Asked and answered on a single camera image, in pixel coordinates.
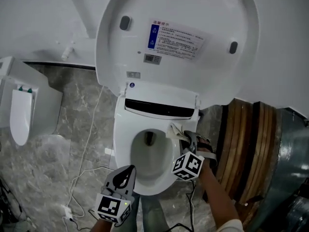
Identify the person's right hand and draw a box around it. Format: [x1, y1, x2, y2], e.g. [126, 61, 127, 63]
[196, 138, 214, 159]

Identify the white wiping cloth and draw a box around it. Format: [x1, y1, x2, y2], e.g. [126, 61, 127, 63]
[165, 122, 192, 142]

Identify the person's right forearm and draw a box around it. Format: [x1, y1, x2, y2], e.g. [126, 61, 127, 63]
[197, 163, 240, 230]

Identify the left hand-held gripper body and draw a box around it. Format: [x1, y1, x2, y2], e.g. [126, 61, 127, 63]
[94, 164, 137, 225]

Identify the white smart toilet bowl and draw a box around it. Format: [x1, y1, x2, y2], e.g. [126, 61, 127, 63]
[112, 81, 202, 197]

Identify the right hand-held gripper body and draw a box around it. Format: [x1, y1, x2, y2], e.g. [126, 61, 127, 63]
[171, 130, 218, 182]

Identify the white power cable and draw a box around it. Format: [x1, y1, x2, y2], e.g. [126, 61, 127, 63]
[62, 85, 105, 225]

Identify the person's left forearm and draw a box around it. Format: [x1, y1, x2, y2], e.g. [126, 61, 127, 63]
[90, 217, 114, 232]

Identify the white wall water valve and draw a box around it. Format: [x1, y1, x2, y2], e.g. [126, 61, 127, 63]
[61, 45, 75, 62]

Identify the black stick with white tip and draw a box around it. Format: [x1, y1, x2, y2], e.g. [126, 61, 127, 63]
[237, 194, 263, 207]

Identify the white toilet with tank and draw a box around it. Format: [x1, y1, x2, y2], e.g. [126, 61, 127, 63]
[0, 56, 64, 146]

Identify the white wall duct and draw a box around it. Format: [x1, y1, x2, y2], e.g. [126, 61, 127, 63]
[63, 0, 98, 40]

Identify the white power adapter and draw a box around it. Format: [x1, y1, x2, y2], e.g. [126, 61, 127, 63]
[61, 204, 74, 221]

